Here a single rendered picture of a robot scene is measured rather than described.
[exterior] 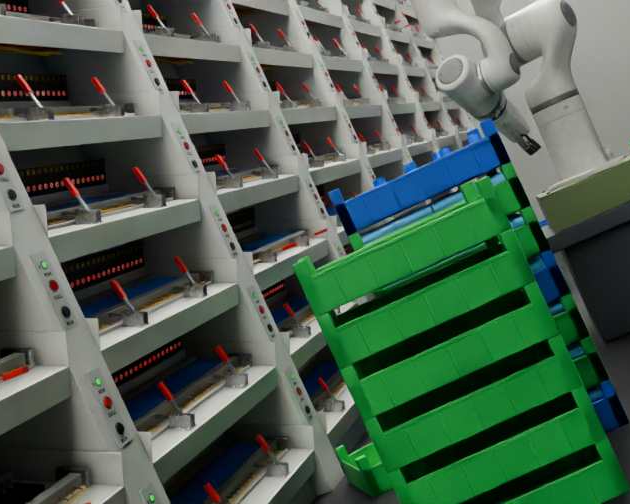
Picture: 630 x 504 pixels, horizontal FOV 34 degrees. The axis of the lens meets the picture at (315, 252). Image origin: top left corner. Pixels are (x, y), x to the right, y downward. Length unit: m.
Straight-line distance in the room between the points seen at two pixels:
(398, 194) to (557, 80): 0.86
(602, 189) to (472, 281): 1.01
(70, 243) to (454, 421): 0.67
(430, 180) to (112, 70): 0.81
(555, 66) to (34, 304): 1.41
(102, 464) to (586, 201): 1.31
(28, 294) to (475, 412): 0.66
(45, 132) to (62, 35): 0.29
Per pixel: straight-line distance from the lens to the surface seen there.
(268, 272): 2.36
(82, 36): 2.09
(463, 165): 1.76
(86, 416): 1.57
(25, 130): 1.75
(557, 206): 2.42
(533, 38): 2.51
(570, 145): 2.51
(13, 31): 1.89
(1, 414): 1.42
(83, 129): 1.91
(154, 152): 2.22
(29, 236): 1.61
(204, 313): 2.01
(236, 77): 2.89
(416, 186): 1.75
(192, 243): 2.21
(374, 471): 2.04
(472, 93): 2.21
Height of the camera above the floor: 0.51
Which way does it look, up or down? 1 degrees down
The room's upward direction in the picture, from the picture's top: 25 degrees counter-clockwise
